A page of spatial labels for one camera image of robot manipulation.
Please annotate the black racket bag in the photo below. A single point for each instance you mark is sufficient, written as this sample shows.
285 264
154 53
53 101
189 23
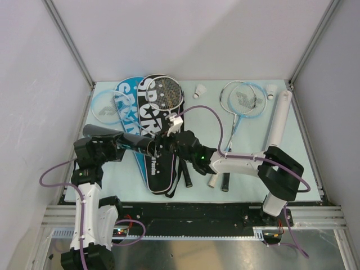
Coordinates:
159 173

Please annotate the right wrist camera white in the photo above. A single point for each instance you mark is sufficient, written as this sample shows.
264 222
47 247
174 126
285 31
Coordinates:
175 123

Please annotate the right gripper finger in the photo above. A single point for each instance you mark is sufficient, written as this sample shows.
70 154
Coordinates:
160 139
159 152

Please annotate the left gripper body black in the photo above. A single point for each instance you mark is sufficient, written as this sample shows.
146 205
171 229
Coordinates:
106 151

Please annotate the right circuit board with wires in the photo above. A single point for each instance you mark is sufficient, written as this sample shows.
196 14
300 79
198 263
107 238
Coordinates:
274 238

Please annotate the shuttlecock top right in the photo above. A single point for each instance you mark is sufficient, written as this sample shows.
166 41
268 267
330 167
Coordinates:
271 90

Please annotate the white racket on black bag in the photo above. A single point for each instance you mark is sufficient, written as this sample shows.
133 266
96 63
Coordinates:
164 93

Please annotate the light blue racket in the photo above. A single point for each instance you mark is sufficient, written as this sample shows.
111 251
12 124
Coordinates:
260 105
103 109

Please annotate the aluminium frame rail front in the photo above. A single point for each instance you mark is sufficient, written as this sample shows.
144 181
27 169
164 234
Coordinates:
61 220

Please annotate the light blue racket right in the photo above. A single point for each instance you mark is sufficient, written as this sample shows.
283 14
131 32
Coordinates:
260 105

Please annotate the left circuit board with wires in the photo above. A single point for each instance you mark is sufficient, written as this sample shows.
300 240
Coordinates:
122 229

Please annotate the light blue racket left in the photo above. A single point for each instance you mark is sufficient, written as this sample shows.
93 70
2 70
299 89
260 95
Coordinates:
103 109

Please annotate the white racket black grip left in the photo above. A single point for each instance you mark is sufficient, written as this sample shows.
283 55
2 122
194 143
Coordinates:
123 104

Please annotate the white shuttlecock tube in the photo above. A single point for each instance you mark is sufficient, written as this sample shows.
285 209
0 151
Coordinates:
279 119

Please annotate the black shuttlecock tube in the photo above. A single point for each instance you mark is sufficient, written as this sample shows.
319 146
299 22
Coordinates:
125 141

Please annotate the circuit board with wires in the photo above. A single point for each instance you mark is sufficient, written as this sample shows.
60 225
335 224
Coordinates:
274 238
122 229

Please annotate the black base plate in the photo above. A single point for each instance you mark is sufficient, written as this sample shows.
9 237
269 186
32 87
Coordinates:
131 212

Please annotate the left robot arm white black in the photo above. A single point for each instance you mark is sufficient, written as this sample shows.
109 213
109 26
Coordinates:
95 216

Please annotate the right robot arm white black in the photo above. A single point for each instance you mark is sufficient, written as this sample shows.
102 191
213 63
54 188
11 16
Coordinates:
279 172

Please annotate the blue racket bag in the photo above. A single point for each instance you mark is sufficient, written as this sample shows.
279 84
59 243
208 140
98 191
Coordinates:
129 87

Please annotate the frame post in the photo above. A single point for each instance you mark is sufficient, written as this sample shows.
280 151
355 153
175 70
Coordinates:
319 31
68 40

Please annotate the right frame post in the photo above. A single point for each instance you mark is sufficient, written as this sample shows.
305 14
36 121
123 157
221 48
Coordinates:
319 31

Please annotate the left frame post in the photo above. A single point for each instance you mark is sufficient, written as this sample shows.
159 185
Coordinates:
68 40

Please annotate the white racket right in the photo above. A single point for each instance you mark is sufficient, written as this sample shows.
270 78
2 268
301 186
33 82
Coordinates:
238 98

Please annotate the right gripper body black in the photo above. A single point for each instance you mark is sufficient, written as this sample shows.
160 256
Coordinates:
175 149

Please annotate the shuttlecock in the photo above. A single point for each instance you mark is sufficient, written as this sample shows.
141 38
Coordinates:
199 90
271 90

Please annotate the shuttlecock top centre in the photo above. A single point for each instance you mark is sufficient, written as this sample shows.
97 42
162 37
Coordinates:
199 90

